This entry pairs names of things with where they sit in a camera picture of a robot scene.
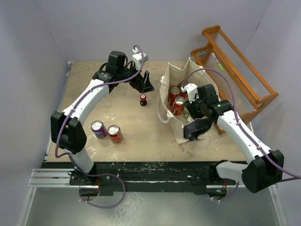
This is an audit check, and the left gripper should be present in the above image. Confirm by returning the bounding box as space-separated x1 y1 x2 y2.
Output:
117 60 154 93

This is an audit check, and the cream canvas tote bag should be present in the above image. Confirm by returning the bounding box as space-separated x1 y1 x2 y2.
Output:
157 59 213 144

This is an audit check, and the red cola can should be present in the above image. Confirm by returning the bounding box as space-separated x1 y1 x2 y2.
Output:
168 87 181 105

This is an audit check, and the clear bottle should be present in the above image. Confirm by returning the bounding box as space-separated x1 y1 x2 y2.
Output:
184 114 194 122

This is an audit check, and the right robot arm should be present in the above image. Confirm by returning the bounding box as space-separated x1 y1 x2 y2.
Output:
181 83 284 193

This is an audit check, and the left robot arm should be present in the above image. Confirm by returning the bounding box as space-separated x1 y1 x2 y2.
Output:
50 46 154 185

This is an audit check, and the small dark red-capped bottle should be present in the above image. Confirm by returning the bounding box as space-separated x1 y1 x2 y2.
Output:
140 94 147 106

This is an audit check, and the orange wooden rack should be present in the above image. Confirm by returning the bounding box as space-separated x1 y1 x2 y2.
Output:
190 25 278 124

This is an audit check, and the green-capped marker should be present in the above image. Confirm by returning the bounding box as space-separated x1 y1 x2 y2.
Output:
212 53 224 71

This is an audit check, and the purple soda can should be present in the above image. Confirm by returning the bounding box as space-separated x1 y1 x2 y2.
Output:
91 121 107 138

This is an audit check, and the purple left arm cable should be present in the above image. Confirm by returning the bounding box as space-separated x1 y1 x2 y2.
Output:
55 45 144 209

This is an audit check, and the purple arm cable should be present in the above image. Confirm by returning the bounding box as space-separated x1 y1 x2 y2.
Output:
55 45 144 209
182 68 301 203

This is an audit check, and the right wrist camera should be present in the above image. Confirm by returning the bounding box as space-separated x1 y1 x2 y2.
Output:
181 83 198 103

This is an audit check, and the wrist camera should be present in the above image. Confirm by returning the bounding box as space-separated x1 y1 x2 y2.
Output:
181 83 198 103
132 48 149 70

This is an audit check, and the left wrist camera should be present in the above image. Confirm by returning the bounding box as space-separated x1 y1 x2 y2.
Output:
132 48 149 70

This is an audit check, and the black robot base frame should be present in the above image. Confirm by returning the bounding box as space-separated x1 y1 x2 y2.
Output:
41 161 236 196

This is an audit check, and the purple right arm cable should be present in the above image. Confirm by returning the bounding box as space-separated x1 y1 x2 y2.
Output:
182 68 301 203

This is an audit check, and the aluminium rail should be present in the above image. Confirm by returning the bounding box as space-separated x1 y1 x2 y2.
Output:
27 168 80 189

